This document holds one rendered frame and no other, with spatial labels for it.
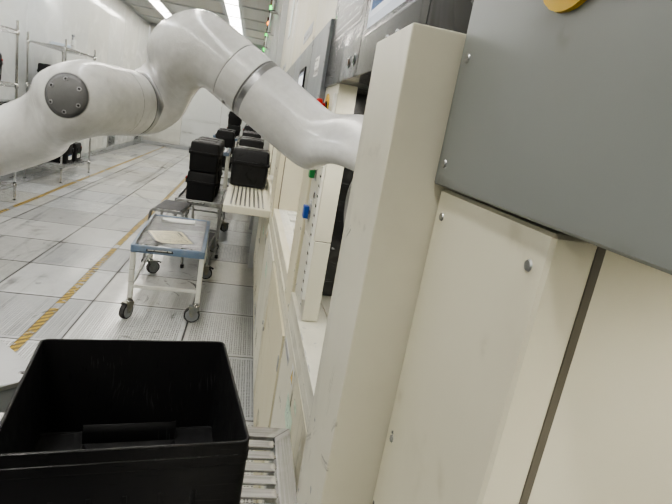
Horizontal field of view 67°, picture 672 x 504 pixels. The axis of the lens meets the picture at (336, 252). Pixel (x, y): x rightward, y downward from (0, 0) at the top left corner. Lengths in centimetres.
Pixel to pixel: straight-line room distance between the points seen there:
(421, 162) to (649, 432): 24
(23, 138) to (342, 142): 49
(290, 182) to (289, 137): 196
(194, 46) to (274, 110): 14
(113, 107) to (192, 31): 15
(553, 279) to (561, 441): 10
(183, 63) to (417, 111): 42
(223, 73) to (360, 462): 51
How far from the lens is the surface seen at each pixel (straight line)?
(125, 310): 324
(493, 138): 35
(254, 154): 357
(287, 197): 265
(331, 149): 64
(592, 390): 34
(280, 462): 92
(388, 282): 44
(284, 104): 69
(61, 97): 76
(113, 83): 77
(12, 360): 121
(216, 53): 73
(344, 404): 48
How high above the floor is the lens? 131
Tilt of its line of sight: 14 degrees down
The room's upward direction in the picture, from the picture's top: 10 degrees clockwise
